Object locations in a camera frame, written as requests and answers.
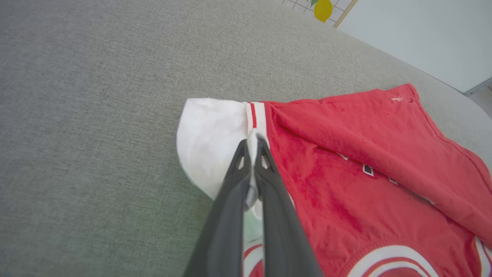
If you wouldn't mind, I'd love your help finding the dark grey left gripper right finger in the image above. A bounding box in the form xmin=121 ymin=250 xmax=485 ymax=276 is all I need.
xmin=254 ymin=137 xmax=324 ymax=277

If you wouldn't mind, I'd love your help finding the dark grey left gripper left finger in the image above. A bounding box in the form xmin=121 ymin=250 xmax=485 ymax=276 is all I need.
xmin=184 ymin=139 xmax=253 ymax=277

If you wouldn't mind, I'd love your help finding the red and white shirt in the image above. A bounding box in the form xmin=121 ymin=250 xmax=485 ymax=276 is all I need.
xmin=176 ymin=83 xmax=492 ymax=277

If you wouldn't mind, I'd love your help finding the lemon print partition screen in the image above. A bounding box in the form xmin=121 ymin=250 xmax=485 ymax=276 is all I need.
xmin=282 ymin=0 xmax=359 ymax=28

